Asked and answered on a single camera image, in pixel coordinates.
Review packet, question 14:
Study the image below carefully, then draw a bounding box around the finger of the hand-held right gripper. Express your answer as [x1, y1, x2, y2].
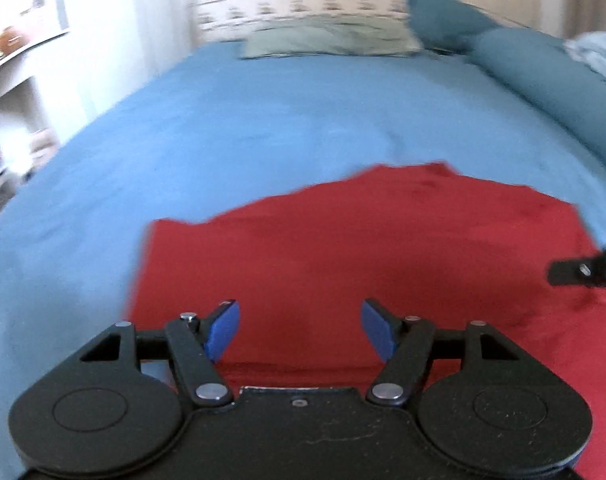
[548, 246, 606, 288]

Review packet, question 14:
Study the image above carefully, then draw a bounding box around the teal bolster pillow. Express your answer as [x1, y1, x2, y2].
[470, 27, 606, 186]

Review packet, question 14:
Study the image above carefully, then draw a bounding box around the red garment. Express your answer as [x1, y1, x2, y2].
[126, 161, 606, 480]

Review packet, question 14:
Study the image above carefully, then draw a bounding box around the blue bed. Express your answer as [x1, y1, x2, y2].
[0, 40, 606, 480]

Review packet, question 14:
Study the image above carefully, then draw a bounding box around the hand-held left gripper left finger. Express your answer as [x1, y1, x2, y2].
[79, 300, 241, 407]

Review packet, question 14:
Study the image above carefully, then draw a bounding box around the white shelf unit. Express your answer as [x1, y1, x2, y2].
[0, 0, 99, 231]

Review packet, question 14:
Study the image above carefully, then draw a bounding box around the wall poster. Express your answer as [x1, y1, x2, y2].
[0, 0, 70, 73]

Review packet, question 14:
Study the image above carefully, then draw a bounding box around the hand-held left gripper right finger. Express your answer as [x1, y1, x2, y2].
[361, 299, 520, 406]

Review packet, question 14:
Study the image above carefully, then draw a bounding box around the grey-green pillow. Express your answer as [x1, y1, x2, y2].
[240, 14, 424, 59]

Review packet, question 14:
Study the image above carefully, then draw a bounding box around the light blue crumpled blanket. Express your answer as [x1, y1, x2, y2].
[565, 27, 606, 92]

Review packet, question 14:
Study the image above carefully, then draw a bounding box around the white patterned headboard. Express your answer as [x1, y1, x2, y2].
[190, 0, 414, 43]

